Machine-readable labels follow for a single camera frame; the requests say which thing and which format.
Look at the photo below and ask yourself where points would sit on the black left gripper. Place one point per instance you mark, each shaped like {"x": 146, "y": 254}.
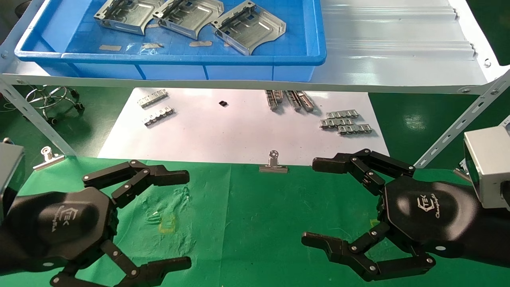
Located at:
{"x": 59, "y": 227}

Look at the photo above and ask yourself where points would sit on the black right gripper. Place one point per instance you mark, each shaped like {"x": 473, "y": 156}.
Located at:
{"x": 426, "y": 215}

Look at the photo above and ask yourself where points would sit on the silver sheet metal part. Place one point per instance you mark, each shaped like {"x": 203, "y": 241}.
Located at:
{"x": 255, "y": 30}
{"x": 187, "y": 18}
{"x": 131, "y": 18}

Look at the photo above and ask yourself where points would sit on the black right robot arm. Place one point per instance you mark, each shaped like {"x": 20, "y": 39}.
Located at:
{"x": 494, "y": 235}

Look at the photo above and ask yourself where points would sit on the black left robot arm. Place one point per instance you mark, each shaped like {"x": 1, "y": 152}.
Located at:
{"x": 4, "y": 255}

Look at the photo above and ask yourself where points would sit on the white paper sheet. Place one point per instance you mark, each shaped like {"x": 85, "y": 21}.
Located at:
{"x": 223, "y": 131}

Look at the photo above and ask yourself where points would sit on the perforated white shelf brace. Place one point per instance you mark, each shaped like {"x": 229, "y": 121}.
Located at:
{"x": 38, "y": 119}
{"x": 458, "y": 126}

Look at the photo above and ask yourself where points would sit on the chrome stool base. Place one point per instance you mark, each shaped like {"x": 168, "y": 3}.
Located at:
{"x": 74, "y": 94}

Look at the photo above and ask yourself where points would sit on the white metal shelf board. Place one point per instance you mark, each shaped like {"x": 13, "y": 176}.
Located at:
{"x": 398, "y": 52}

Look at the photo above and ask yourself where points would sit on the blue plastic bin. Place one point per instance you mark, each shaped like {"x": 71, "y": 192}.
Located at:
{"x": 239, "y": 73}

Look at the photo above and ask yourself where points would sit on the small silver rail part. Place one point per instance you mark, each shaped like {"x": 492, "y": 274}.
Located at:
{"x": 337, "y": 123}
{"x": 306, "y": 101}
{"x": 279, "y": 96}
{"x": 271, "y": 99}
{"x": 152, "y": 98}
{"x": 293, "y": 100}
{"x": 342, "y": 114}
{"x": 159, "y": 116}
{"x": 355, "y": 129}

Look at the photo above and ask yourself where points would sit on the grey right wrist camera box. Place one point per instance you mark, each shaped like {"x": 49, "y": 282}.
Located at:
{"x": 492, "y": 167}

